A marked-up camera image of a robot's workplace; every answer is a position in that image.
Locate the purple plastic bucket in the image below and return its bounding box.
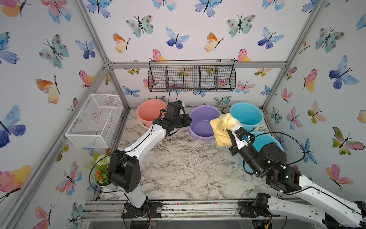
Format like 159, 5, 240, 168
188, 105, 222, 142

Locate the pink plastic bucket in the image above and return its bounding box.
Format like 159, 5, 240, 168
136, 99, 167, 128

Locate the teal bucket with sticker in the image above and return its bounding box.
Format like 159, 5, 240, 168
230, 102, 264, 132

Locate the cream yellow microfibre cloth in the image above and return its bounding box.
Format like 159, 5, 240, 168
210, 113, 242, 148

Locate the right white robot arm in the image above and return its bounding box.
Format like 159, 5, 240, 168
228, 125, 366, 229

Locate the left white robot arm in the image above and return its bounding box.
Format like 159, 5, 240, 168
108, 100, 192, 209

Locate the artificial flower pot plant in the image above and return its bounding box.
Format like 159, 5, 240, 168
84, 151, 112, 187

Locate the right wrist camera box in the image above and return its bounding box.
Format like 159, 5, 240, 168
233, 127, 255, 150

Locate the black wire wall basket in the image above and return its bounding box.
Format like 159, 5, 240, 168
145, 60, 236, 93

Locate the white mesh wall basket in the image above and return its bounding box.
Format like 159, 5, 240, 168
65, 94, 124, 148

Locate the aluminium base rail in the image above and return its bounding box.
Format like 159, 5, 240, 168
82, 199, 321, 221

